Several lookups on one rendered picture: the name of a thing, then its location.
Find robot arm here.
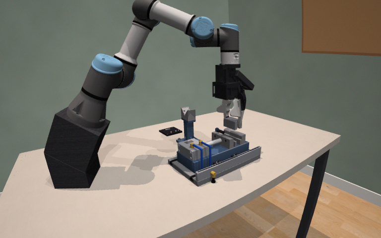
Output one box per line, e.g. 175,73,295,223
66,0,239,128

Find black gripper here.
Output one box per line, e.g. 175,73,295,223
212,64,246,127

